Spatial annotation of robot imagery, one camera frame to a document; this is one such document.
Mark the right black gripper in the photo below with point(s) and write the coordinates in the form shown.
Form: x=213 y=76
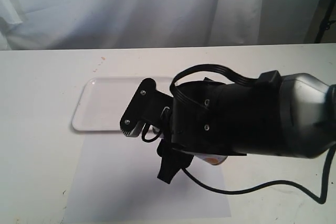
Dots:
x=210 y=117

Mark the spray paint can with dots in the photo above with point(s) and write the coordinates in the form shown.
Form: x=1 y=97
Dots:
x=212 y=159

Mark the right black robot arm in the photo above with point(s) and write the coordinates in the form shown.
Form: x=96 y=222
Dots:
x=290 y=116

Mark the white paper sheet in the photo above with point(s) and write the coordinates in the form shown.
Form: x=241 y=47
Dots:
x=116 y=180

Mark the white rectangular plastic tray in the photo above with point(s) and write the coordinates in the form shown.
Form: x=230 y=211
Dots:
x=103 y=103

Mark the white backdrop curtain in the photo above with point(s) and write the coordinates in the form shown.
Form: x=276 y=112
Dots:
x=97 y=24

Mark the black metal stand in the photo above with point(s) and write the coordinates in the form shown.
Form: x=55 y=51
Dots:
x=326 y=22

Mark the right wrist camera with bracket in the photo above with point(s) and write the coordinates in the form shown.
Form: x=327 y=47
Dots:
x=146 y=106

